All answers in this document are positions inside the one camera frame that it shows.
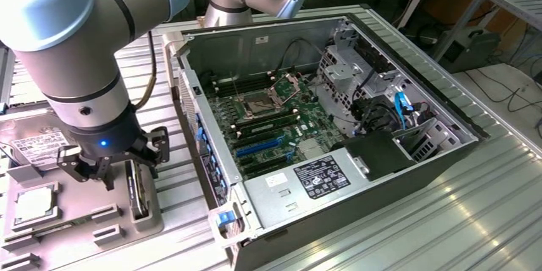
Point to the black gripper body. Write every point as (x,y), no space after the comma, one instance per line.
(106,141)

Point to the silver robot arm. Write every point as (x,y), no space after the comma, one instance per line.
(63,14)

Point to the black expansion slot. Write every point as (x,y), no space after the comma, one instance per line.
(262,161)
(254,136)

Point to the blue expansion slot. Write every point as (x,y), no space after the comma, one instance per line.
(258,147)

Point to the black RAM slot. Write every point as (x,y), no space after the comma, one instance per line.
(287,111)
(291,115)
(240,83)
(267,122)
(242,88)
(243,92)
(239,80)

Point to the silver hard disk blue caddy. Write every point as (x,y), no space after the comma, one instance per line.
(34,150)

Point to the grey parts rack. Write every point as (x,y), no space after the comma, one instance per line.
(84,207)

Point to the silver CPU chip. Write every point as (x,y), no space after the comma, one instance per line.
(34,204)

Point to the green RAM stick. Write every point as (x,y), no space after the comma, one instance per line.
(55,229)
(264,126)

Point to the thin locking lever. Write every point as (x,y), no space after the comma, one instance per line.
(236,88)

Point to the CPU socket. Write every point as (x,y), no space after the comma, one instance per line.
(258,106)

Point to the blue case latch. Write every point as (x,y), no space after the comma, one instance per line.
(224,218)

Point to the silver power supply unit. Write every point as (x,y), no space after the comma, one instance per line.
(275,201)

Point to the silver chipset heatsink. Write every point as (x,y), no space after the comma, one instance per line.
(313,147)

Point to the green motherboard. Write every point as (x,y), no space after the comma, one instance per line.
(313,115)

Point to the silver socket cover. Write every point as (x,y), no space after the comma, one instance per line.
(293,78)

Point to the silver drive cage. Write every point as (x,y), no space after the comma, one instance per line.
(343,71)

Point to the black open PC case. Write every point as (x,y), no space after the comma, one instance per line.
(359,204)

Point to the black plastic shroud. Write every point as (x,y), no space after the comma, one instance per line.
(377,153)

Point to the silver disk bay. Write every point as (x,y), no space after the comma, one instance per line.
(441,134)

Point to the black floor device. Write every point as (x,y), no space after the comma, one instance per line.
(470,52)

